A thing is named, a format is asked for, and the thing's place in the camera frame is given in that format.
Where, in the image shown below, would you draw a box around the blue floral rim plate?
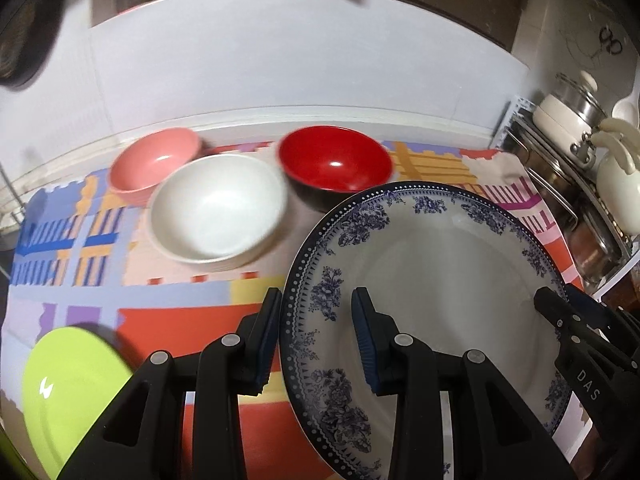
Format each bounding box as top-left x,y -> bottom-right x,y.
279,181 -> 573,480

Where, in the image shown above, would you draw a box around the cream kettle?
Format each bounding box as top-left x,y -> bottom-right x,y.
582,117 -> 640,236

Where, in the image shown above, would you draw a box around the white bowl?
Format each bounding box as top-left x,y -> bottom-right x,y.
150,155 -> 288,272

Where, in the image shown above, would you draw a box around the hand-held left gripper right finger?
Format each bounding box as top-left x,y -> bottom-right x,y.
350,287 -> 571,480

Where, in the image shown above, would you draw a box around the red and black bowl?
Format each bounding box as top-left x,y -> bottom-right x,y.
277,127 -> 393,214

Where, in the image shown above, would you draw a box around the white rice spoon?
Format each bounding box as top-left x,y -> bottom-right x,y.
612,87 -> 640,128

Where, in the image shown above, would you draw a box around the white casserole pot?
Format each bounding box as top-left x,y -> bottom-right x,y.
532,92 -> 596,153

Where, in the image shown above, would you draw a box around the white pot rack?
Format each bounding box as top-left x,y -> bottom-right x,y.
492,97 -> 640,296

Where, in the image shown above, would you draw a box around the black scissors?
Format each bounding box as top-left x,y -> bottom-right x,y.
592,25 -> 623,58

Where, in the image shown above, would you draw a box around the steel pot with lid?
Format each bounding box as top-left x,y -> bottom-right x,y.
555,71 -> 608,126

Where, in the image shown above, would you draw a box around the colourful patterned mat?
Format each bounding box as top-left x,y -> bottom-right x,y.
5,140 -> 596,480

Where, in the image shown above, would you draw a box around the pink bowl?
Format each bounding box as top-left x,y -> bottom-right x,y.
108,128 -> 203,207

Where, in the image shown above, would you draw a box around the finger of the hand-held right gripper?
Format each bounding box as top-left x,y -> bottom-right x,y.
534,287 -> 640,480
565,284 -> 640,343

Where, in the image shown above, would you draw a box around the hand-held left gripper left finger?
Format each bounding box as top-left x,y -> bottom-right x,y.
55,287 -> 283,480

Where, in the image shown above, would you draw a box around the green plate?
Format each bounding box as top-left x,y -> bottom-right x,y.
21,326 -> 136,480

